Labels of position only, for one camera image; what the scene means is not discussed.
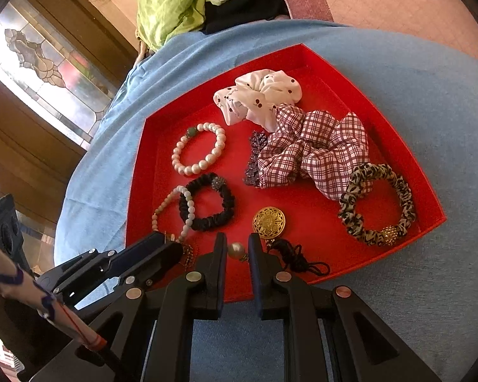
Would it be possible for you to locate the leopard print scrunchie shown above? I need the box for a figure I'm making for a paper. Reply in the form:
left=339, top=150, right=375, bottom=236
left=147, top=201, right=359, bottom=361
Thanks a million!
left=338, top=162, right=417, bottom=247

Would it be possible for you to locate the bead necklace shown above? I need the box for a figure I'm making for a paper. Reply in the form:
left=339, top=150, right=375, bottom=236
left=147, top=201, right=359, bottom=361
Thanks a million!
left=151, top=185, right=200, bottom=267

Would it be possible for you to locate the pearl pendant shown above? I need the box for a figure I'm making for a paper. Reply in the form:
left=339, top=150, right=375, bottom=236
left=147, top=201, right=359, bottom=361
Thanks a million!
left=228, top=242, right=250, bottom=263

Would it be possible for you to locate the stained glass window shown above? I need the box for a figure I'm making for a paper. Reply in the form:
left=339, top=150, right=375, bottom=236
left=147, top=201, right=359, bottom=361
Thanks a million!
left=0, top=2, right=116, bottom=148

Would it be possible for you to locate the pearl bracelet with green bead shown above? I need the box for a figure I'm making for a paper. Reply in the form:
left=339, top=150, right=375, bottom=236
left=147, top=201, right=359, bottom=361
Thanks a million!
left=171, top=123, right=227, bottom=176

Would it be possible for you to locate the red plaid scrunchie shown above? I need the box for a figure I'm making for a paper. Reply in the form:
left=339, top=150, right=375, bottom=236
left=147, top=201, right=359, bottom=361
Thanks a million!
left=257, top=103, right=369, bottom=202

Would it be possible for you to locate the wooden door frame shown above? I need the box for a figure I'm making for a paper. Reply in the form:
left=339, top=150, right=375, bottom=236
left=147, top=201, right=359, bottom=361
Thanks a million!
left=0, top=0, right=144, bottom=255

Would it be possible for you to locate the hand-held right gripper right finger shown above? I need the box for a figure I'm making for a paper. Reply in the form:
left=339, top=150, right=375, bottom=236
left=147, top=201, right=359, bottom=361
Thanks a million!
left=248, top=233, right=443, bottom=382

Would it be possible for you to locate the red tray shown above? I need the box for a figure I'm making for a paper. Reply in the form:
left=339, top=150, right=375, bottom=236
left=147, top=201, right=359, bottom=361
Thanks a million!
left=125, top=43, right=447, bottom=303

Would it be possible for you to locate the black scrunchie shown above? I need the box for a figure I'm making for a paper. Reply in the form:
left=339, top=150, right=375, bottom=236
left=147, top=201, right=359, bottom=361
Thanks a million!
left=178, top=172, right=236, bottom=232

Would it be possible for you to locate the black cord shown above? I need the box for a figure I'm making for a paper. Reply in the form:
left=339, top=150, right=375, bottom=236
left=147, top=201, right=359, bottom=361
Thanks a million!
left=266, top=238, right=330, bottom=277

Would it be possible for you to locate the white wrapped cable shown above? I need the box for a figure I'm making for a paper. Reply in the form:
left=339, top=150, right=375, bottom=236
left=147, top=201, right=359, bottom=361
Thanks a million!
left=0, top=231, right=108, bottom=353

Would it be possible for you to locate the blue cloth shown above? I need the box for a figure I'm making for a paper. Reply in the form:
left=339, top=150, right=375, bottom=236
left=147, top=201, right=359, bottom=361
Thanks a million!
left=54, top=19, right=478, bottom=382

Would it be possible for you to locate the green blanket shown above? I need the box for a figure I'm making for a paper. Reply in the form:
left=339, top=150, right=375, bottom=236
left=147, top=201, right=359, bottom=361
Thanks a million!
left=136, top=0, right=224, bottom=52

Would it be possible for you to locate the pink bed sheet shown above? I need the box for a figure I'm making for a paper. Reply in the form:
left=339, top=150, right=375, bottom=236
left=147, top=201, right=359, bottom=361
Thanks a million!
left=281, top=0, right=478, bottom=64

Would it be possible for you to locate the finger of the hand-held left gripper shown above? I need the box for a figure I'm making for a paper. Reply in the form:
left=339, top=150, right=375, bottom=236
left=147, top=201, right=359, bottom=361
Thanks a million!
left=59, top=241, right=185, bottom=308
left=38, top=231, right=171, bottom=294

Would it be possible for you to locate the white cherry print scrunchie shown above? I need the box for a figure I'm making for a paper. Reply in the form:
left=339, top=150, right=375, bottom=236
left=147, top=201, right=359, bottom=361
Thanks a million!
left=213, top=69, right=303, bottom=132

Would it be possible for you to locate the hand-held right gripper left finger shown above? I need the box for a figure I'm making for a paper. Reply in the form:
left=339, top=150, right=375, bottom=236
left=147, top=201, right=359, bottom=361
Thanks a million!
left=30, top=232, right=228, bottom=382

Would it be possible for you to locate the gold round brooch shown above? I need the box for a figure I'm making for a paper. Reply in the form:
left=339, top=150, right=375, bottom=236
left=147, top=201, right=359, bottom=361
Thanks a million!
left=252, top=206, right=287, bottom=240

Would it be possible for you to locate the black cloth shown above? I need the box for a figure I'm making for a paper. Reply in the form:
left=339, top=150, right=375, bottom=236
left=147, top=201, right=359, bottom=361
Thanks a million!
left=203, top=0, right=291, bottom=34

